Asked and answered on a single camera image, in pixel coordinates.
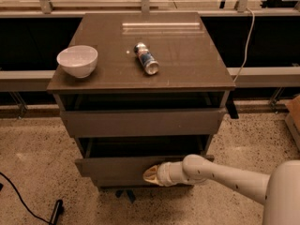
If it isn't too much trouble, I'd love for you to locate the grey top drawer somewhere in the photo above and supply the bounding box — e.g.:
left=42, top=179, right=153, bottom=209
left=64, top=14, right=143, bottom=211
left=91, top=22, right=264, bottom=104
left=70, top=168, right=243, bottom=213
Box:
left=61, top=109, right=226, bottom=138

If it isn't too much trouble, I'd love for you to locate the blue silver soda can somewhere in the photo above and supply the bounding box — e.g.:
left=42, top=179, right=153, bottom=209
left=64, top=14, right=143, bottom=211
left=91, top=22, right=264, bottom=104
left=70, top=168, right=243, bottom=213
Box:
left=134, top=42, right=159, bottom=75

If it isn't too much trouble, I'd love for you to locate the grey drawer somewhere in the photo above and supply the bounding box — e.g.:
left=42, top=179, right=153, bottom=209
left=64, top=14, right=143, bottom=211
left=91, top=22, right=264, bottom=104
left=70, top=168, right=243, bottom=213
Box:
left=75, top=135, right=209, bottom=186
left=61, top=109, right=226, bottom=138

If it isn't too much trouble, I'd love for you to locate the black floor cable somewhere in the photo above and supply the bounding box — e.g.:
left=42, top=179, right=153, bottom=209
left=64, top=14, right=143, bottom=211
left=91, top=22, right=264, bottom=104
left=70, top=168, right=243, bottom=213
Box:
left=0, top=172, right=53, bottom=225

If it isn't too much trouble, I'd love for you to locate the grey drawer cabinet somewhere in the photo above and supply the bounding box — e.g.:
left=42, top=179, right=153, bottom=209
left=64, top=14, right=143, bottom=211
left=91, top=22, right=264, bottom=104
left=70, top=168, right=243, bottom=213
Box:
left=48, top=13, right=234, bottom=188

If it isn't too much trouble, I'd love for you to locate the cardboard box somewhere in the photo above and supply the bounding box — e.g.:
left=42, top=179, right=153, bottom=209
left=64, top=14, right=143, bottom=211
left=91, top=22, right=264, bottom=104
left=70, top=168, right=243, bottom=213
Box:
left=285, top=95, right=300, bottom=150

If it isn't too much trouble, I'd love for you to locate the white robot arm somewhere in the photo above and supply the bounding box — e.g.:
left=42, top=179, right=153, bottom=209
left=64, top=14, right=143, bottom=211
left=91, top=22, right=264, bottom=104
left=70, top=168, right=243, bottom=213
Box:
left=143, top=155, right=300, bottom=225

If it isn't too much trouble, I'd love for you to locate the blue cabinet foot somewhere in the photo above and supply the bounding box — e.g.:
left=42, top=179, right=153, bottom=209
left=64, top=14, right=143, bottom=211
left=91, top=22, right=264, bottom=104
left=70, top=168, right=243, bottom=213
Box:
left=115, top=189, right=136, bottom=203

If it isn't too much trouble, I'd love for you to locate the white ceramic bowl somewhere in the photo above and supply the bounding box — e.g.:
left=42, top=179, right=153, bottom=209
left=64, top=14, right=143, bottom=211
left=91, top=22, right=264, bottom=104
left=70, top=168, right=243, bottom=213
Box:
left=56, top=45, right=98, bottom=78

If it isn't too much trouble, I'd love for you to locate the black floor plug block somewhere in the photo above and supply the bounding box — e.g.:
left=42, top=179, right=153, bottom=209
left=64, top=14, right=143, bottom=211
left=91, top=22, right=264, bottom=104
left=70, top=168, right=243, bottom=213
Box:
left=50, top=200, right=64, bottom=225

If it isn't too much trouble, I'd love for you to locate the white cable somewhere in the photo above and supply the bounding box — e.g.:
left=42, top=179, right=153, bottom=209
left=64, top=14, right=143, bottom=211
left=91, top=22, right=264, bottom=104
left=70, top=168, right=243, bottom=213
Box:
left=232, top=7, right=256, bottom=83

